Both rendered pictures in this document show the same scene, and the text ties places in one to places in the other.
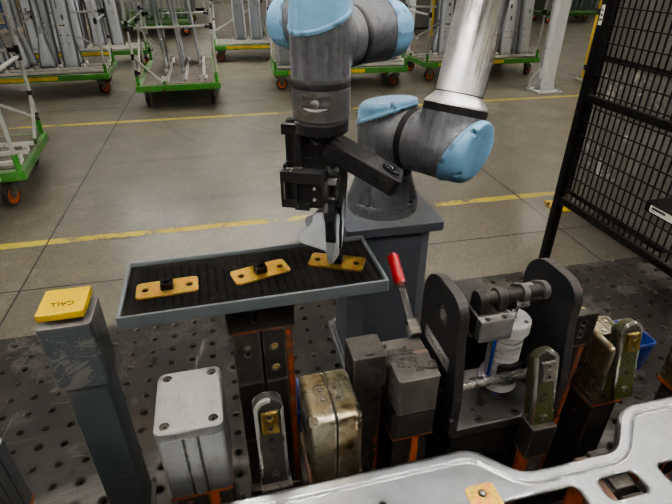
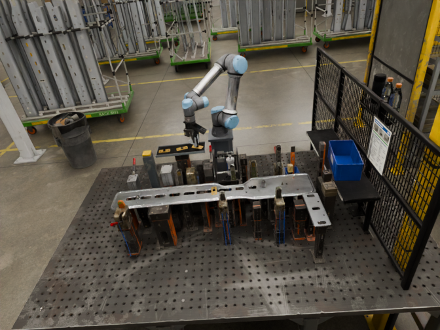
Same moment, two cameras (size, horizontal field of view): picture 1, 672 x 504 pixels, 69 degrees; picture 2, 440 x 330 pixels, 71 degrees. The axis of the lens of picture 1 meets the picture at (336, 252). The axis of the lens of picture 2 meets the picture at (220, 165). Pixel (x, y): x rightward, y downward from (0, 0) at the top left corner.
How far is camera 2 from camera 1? 162 cm
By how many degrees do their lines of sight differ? 14
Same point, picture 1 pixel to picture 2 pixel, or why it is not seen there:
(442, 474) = (209, 185)
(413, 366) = (207, 167)
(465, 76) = (228, 105)
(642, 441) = (249, 183)
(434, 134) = (222, 118)
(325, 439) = (188, 177)
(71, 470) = not seen: hidden behind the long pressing
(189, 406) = (165, 169)
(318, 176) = (190, 130)
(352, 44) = (192, 109)
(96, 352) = (152, 162)
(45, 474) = not seen: hidden behind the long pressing
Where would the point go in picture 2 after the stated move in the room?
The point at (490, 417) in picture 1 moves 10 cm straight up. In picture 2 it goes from (226, 179) to (225, 168)
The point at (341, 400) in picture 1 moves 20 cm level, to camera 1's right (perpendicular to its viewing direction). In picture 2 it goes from (192, 171) to (219, 172)
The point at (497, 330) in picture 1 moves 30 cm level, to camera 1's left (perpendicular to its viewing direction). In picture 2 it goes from (220, 160) to (181, 158)
